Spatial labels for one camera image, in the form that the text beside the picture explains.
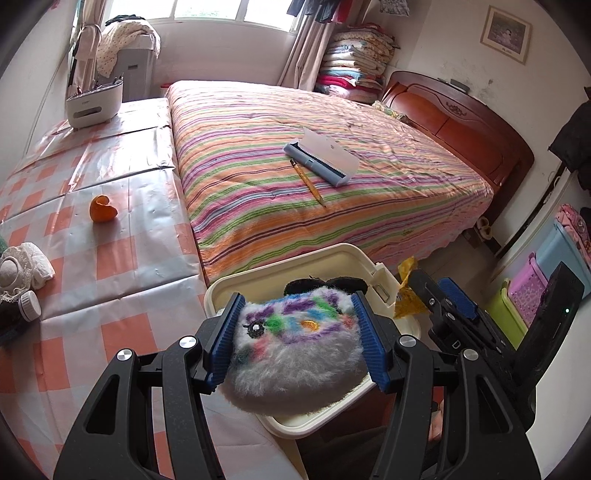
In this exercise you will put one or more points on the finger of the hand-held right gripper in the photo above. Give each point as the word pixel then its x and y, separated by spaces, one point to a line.
pixel 425 290
pixel 457 295

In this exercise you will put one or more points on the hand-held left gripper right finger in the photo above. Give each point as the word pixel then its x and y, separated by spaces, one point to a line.
pixel 369 337

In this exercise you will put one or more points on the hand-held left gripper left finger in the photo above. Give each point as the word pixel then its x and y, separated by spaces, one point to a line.
pixel 226 332

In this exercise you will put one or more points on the yellow wrapper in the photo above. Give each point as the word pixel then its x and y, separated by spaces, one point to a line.
pixel 406 300

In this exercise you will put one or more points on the fuzzy colourful plush pouch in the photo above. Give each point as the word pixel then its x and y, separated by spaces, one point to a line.
pixel 295 355

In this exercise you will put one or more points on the cream plastic trash bin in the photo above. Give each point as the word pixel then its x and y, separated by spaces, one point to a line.
pixel 277 272

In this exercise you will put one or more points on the person's right hand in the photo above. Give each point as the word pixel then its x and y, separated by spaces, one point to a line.
pixel 436 417

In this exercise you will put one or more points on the purple plastic basket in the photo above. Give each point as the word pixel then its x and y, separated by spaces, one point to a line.
pixel 531 290

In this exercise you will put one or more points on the green plastic basket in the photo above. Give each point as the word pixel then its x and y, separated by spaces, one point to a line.
pixel 503 314

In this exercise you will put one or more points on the blue plastic storage bin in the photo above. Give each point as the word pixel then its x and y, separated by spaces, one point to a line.
pixel 558 258

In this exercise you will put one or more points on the pair of slippers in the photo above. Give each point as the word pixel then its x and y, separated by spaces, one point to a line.
pixel 484 228

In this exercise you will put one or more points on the pink patterned bag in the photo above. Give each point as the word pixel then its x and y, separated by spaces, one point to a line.
pixel 575 226

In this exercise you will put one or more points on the striped bed blanket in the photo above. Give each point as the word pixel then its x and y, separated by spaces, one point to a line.
pixel 254 184

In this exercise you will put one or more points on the yellow pencil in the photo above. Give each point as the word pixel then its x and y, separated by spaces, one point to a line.
pixel 307 182

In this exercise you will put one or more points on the blue white pen case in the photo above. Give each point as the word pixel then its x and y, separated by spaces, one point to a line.
pixel 323 154

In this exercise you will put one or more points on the orange peel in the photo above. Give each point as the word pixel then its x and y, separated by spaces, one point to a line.
pixel 101 212

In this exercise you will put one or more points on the wooden bed headboard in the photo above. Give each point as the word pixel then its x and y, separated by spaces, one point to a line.
pixel 461 120

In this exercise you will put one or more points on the floral pillow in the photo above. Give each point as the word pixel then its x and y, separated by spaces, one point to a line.
pixel 390 110

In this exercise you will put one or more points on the dark hanging jacket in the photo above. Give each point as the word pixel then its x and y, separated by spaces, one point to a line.
pixel 577 138

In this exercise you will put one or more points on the bottle with white cap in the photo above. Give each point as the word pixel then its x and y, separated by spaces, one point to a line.
pixel 30 307

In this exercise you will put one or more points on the stack of folded quilts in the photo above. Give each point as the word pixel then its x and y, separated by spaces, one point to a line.
pixel 355 60

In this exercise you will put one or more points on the red lidded container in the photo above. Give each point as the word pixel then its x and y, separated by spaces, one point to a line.
pixel 165 86

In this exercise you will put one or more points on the white desk organizer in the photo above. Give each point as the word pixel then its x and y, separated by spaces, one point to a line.
pixel 92 108

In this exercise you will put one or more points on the beige window curtain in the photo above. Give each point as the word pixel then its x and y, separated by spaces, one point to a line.
pixel 94 11
pixel 304 50

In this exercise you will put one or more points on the white floor appliance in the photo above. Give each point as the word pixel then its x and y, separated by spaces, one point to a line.
pixel 136 74

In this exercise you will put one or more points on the row of hanging clothes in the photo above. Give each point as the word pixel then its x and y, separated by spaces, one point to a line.
pixel 332 9

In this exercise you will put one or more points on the polka dot cloth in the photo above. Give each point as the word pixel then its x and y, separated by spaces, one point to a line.
pixel 120 41

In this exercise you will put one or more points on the bedroom window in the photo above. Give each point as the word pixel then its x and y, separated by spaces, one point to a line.
pixel 207 9

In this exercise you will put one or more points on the framed wall picture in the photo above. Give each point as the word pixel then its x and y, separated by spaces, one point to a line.
pixel 505 32

